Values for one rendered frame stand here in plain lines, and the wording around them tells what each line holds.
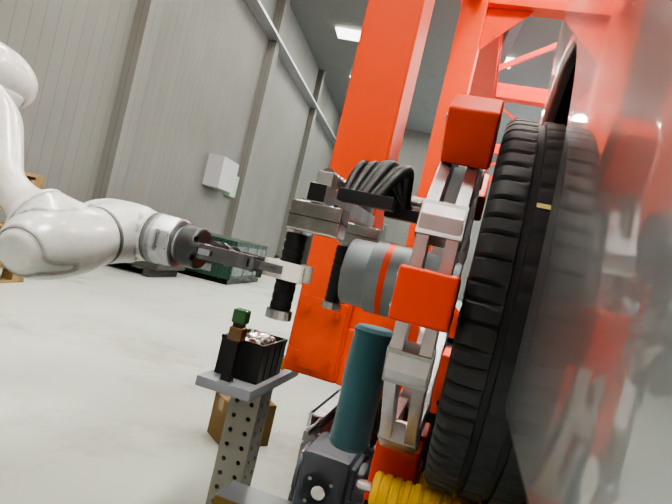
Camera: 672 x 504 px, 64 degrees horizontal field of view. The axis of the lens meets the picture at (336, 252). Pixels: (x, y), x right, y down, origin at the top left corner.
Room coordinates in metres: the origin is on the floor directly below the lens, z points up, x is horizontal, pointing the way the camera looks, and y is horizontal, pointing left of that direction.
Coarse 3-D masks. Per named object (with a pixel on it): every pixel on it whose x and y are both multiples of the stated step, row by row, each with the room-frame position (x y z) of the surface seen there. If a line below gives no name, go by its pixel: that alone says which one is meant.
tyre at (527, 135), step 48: (528, 144) 0.76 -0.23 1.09; (528, 192) 0.70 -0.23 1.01; (480, 240) 0.69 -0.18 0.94; (528, 240) 0.67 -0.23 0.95; (480, 288) 0.67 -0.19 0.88; (528, 288) 0.65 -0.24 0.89; (480, 336) 0.66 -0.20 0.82; (480, 384) 0.67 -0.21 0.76; (432, 432) 0.77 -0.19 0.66; (480, 432) 0.70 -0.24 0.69; (432, 480) 0.80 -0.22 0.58; (480, 480) 0.74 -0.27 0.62
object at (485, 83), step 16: (496, 48) 4.83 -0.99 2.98; (544, 48) 6.71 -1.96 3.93; (480, 64) 5.27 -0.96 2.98; (496, 64) 5.18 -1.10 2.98; (512, 64) 6.80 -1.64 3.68; (480, 80) 5.68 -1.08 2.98; (496, 80) 6.19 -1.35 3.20; (480, 96) 6.17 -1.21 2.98; (496, 96) 6.78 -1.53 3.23; (512, 96) 6.73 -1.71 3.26; (528, 96) 6.68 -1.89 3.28; (544, 96) 6.63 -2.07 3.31; (496, 144) 9.65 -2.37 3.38
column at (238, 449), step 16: (240, 400) 1.68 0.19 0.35; (256, 400) 1.67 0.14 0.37; (240, 416) 1.68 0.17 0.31; (256, 416) 1.67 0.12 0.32; (224, 432) 1.69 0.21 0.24; (240, 432) 1.68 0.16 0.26; (256, 432) 1.70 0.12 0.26; (224, 448) 1.69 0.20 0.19; (240, 448) 1.69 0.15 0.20; (256, 448) 1.74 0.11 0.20; (224, 464) 1.68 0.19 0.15; (240, 464) 1.67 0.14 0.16; (224, 480) 1.68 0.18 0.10; (240, 480) 1.67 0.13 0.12; (208, 496) 1.69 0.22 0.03
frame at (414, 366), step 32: (416, 224) 0.75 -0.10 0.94; (448, 224) 0.74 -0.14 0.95; (416, 256) 0.75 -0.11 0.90; (448, 256) 0.74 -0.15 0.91; (416, 352) 0.74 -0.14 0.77; (384, 384) 0.78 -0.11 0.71; (416, 384) 0.75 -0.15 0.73; (384, 416) 0.83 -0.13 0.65; (416, 416) 0.80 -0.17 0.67; (416, 448) 0.87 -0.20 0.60
